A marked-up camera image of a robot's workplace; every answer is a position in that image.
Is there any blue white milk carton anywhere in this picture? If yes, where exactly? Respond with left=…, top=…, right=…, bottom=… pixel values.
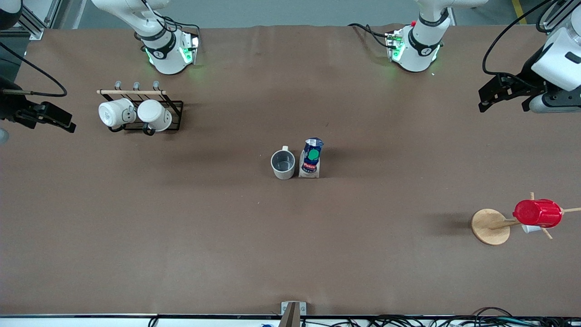
left=298, top=137, right=325, bottom=179

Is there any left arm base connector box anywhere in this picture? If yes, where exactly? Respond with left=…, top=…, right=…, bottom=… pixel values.
left=385, top=29, right=405, bottom=63

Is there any white mug with dotted base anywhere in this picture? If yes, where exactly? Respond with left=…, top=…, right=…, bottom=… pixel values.
left=98, top=98, right=137, bottom=129

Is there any aluminium frame profile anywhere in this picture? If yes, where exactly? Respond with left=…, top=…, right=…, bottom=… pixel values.
left=14, top=0, right=64, bottom=40
left=542, top=0, right=581, bottom=36

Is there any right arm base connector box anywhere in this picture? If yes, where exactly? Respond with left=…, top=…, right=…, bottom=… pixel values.
left=180, top=33, right=201, bottom=65

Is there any metal table edge bracket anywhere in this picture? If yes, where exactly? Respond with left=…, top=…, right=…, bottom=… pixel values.
left=281, top=301, right=307, bottom=317

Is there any black left base cable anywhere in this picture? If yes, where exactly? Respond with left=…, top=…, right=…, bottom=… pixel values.
left=348, top=23, right=392, bottom=50

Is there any brown bar at bracket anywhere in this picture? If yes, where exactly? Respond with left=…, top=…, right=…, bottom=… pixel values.
left=278, top=302, right=301, bottom=327

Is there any wooden mug tree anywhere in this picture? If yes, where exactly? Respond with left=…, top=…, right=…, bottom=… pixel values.
left=470, top=192, right=581, bottom=247

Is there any black wire mug rack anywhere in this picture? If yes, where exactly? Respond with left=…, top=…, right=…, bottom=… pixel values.
left=96, top=80, right=184, bottom=136

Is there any red plastic cup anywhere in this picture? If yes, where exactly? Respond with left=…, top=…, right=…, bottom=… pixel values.
left=512, top=198, right=564, bottom=229

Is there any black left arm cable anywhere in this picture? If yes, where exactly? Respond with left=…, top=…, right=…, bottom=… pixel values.
left=482, top=0, right=560, bottom=89

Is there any plain white mug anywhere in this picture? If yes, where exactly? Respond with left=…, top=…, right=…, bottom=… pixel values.
left=137, top=99, right=173, bottom=133

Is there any beige mug with handle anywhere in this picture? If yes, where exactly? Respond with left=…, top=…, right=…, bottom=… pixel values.
left=271, top=145, right=296, bottom=181

